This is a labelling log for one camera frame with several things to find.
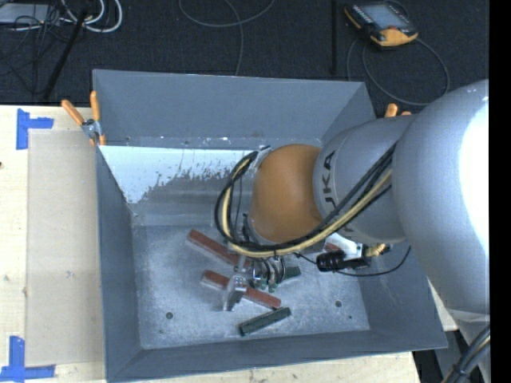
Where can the black cylinder on white bracket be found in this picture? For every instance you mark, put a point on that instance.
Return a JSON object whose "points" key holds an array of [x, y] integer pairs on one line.
{"points": [[334, 260]]}

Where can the grey metal bin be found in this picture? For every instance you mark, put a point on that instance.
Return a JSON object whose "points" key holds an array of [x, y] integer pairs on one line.
{"points": [[191, 317]]}

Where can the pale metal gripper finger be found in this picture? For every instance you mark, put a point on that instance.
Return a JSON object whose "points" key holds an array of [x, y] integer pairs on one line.
{"points": [[234, 293], [241, 265]]}

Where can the dark green flat block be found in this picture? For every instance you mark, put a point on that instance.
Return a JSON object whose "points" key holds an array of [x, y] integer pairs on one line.
{"points": [[264, 321]]}

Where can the red-brown flat block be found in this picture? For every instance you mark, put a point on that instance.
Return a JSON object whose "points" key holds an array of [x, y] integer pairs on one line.
{"points": [[207, 244], [215, 279]]}

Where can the pale flat board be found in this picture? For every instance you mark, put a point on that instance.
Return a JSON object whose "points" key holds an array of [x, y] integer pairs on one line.
{"points": [[60, 234]]}

